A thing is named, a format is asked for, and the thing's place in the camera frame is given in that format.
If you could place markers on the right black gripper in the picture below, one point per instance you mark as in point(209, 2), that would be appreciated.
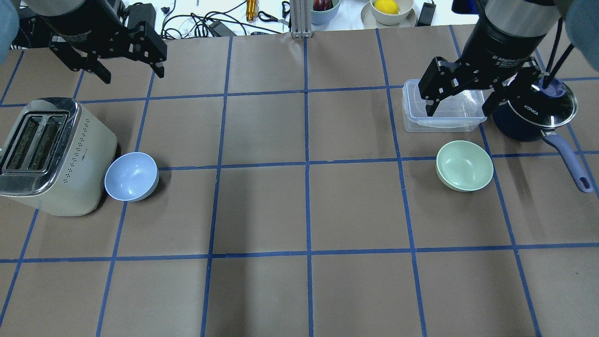
point(501, 46)

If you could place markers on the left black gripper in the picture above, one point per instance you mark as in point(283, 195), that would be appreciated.
point(76, 19)

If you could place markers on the green bowl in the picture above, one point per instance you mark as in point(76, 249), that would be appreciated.
point(464, 166)

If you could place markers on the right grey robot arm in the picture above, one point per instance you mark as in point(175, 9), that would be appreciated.
point(531, 18)

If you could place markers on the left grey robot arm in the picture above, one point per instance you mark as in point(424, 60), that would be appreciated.
point(43, 9)

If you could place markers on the beige bowl with lemon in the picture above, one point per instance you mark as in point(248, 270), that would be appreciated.
point(405, 7)

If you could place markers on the blue bowl with fruit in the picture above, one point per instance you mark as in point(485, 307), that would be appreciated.
point(323, 11)

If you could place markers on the clear plastic food container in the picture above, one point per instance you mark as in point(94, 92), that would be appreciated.
point(460, 113)

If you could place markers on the dark blue saucepan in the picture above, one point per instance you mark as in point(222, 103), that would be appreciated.
point(513, 126)

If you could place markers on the black power brick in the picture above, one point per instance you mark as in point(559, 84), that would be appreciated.
point(141, 13)

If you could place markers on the glass saucepan lid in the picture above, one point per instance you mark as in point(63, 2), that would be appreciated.
point(549, 107)

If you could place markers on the black power adapter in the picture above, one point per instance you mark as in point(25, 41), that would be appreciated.
point(427, 13)

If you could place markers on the cream chrome toaster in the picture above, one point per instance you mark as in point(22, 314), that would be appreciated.
point(56, 156)

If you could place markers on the yellow lemon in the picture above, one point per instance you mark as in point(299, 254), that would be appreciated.
point(388, 7)

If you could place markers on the beige plate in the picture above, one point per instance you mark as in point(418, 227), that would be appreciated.
point(369, 22)

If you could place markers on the aluminium frame post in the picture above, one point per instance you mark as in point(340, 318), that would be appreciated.
point(301, 18)

